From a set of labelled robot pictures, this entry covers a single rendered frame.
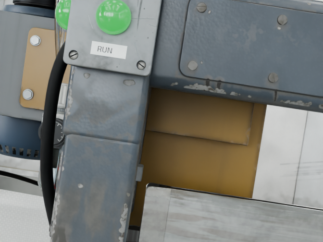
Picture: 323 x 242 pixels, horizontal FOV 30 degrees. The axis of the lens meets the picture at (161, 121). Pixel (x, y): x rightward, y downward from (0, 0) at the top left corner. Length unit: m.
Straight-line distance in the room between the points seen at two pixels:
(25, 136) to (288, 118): 4.98
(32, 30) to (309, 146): 5.10
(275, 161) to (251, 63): 5.32
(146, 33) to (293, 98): 0.16
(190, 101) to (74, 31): 0.32
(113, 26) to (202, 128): 0.34
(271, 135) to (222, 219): 5.12
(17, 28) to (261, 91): 0.51
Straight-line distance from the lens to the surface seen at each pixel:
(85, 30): 0.52
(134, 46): 0.51
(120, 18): 0.50
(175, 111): 0.80
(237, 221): 0.74
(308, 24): 0.58
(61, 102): 0.78
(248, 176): 0.87
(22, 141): 1.00
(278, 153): 5.87
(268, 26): 0.57
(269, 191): 5.91
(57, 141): 0.77
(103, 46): 0.51
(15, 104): 0.97
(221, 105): 0.81
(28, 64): 0.96
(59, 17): 0.53
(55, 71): 0.58
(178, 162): 0.86
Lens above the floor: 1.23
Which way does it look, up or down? 3 degrees down
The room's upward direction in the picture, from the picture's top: 9 degrees clockwise
